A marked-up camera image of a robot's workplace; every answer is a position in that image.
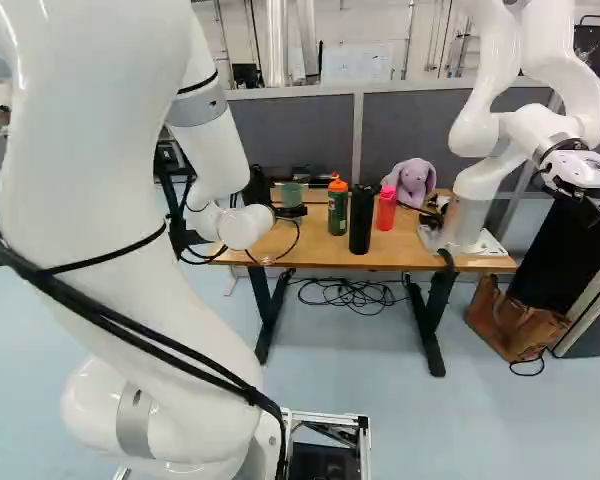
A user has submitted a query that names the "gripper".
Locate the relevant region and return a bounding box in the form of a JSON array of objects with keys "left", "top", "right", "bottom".
[{"left": 273, "top": 202, "right": 309, "bottom": 219}]

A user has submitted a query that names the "green cup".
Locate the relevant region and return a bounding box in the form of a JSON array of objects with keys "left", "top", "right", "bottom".
[{"left": 281, "top": 182, "right": 305, "bottom": 209}]

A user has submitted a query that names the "wooden table with black legs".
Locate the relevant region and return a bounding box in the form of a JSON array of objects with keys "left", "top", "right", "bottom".
[{"left": 208, "top": 187, "right": 519, "bottom": 379}]

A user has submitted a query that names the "silver control box, red button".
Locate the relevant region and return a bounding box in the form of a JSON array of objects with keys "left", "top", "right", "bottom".
[{"left": 272, "top": 164, "right": 333, "bottom": 190}]

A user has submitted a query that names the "green bottle with orange cap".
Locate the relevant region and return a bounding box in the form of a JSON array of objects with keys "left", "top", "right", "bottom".
[{"left": 326, "top": 171, "right": 351, "bottom": 237}]

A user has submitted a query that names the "tall black bottle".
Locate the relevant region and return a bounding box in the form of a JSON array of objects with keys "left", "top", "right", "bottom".
[{"left": 348, "top": 183, "right": 381, "bottom": 256}]

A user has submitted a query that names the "grey office partition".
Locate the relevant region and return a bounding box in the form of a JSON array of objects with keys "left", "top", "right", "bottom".
[{"left": 227, "top": 87, "right": 600, "bottom": 194}]

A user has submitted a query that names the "red bottle with pink cap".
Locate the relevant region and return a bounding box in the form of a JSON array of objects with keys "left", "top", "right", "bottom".
[{"left": 377, "top": 184, "right": 398, "bottom": 232}]

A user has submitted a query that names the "purple plush bunny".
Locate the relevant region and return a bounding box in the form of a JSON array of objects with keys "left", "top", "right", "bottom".
[{"left": 381, "top": 157, "right": 439, "bottom": 209}]

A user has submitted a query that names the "brown bag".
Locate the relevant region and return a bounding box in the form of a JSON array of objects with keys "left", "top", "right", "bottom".
[{"left": 463, "top": 273, "right": 571, "bottom": 364}]

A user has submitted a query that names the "white robot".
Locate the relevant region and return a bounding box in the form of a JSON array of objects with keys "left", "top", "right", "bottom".
[{"left": 418, "top": 0, "right": 600, "bottom": 259}]

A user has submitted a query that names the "black floor cable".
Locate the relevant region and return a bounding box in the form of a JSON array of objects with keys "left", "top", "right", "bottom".
[{"left": 279, "top": 269, "right": 412, "bottom": 317}]

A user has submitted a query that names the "black cabinet with white frame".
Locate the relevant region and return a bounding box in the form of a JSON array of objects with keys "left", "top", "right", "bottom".
[{"left": 507, "top": 189, "right": 600, "bottom": 359}]

